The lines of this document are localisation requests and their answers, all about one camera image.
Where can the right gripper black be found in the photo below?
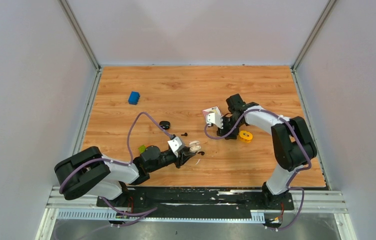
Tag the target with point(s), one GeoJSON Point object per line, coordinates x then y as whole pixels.
{"type": "Point", "coordinates": [223, 132]}

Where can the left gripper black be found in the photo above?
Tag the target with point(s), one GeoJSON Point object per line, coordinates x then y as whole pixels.
{"type": "Point", "coordinates": [183, 155]}

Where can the white earbud charging case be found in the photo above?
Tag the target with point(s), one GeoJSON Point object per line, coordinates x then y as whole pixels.
{"type": "Point", "coordinates": [194, 146]}

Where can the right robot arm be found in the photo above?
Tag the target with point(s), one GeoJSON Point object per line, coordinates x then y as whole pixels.
{"type": "Point", "coordinates": [293, 145]}

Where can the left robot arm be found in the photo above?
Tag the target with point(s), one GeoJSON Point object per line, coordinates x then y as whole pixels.
{"type": "Point", "coordinates": [90, 172]}

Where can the red pink small box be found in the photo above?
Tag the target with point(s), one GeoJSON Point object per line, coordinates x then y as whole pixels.
{"type": "Point", "coordinates": [214, 109]}

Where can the orange green toy block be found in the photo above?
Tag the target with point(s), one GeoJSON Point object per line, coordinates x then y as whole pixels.
{"type": "Point", "coordinates": [142, 149]}

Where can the blue toy block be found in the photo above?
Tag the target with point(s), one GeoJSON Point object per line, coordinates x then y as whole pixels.
{"type": "Point", "coordinates": [134, 98]}

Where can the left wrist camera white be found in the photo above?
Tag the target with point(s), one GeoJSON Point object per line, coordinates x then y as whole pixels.
{"type": "Point", "coordinates": [176, 145]}

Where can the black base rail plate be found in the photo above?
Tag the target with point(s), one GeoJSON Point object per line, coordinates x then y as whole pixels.
{"type": "Point", "coordinates": [201, 202]}

